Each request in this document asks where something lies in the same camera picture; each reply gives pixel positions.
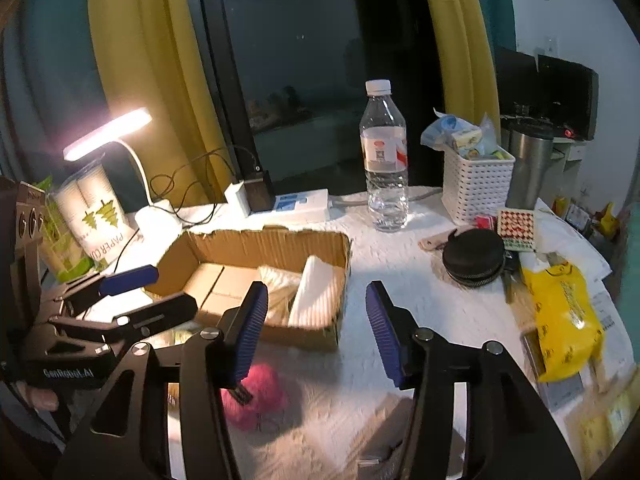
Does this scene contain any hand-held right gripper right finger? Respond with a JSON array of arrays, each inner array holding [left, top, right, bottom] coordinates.
[[365, 280, 583, 480]]

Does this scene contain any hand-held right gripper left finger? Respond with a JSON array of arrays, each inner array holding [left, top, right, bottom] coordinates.
[[52, 281, 271, 480]]

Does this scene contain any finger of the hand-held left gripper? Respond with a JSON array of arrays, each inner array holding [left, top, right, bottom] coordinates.
[[50, 294, 198, 346], [47, 264, 160, 318]]

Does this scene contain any small white yellow box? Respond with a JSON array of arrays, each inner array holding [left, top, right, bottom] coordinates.
[[160, 322, 206, 348]]

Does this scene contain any cream cloth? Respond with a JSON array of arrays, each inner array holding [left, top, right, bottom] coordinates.
[[257, 265, 306, 323]]

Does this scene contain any pink fluffy keychain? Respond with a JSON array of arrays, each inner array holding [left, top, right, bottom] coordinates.
[[220, 362, 290, 433]]

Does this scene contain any white tissue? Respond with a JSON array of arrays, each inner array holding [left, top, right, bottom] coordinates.
[[287, 255, 346, 328]]

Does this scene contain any cardboard box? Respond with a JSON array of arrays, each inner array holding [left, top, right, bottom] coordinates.
[[142, 227, 353, 353]]

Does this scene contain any person's left hand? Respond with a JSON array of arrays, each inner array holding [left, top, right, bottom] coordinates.
[[27, 385, 61, 413]]

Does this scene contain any white paper cup sleeve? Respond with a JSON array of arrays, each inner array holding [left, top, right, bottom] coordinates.
[[50, 160, 138, 266]]

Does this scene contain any black round zipper pouch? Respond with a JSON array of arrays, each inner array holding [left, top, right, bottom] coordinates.
[[442, 227, 506, 288]]

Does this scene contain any white charger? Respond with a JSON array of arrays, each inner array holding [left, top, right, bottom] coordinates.
[[224, 180, 251, 218]]

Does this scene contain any white power strip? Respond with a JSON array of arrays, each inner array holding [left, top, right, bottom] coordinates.
[[272, 188, 333, 222]]

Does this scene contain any black power adapter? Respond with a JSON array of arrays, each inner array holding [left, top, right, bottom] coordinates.
[[240, 169, 276, 213]]

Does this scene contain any white desk lamp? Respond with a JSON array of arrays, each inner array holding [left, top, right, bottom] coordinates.
[[62, 106, 185, 248]]

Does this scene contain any clear plastic water bottle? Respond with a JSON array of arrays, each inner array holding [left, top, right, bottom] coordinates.
[[359, 79, 411, 233]]

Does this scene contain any red checkered small box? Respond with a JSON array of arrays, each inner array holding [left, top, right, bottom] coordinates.
[[495, 207, 537, 252]]

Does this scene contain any white woven plastic basket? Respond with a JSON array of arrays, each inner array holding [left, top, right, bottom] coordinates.
[[442, 145, 516, 226]]

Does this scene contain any yellow plastic bag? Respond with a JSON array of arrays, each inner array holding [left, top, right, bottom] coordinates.
[[520, 260, 606, 383]]

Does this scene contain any teal curtain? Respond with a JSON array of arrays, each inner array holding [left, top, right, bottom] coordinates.
[[470, 0, 516, 51], [0, 0, 108, 181]]

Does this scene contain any white plastic bag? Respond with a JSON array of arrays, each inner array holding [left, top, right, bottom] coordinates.
[[535, 207, 613, 281]]

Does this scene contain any green snack packet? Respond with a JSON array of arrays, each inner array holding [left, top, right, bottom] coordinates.
[[480, 144, 516, 162]]

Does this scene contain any blue white snack packet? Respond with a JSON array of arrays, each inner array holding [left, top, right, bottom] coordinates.
[[420, 109, 481, 151]]

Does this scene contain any steel tumbler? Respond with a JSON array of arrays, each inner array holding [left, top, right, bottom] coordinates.
[[500, 120, 556, 211]]

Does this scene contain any yellow curtain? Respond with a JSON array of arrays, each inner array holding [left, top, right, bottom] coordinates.
[[415, 0, 501, 161], [87, 0, 256, 211]]

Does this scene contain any yellow paper packet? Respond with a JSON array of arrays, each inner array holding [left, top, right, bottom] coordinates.
[[577, 389, 637, 442]]

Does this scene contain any yellow toy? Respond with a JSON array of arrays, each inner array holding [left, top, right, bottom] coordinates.
[[597, 202, 621, 241]]

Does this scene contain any dark glass window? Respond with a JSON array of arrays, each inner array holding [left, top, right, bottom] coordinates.
[[197, 0, 446, 196]]

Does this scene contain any black monitor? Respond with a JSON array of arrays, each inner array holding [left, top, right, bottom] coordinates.
[[537, 54, 599, 141], [495, 45, 539, 117]]

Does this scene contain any wooden handled tool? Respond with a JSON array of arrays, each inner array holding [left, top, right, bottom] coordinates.
[[419, 230, 458, 252]]

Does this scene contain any black cable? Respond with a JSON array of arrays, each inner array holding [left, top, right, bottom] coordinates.
[[149, 144, 261, 227]]

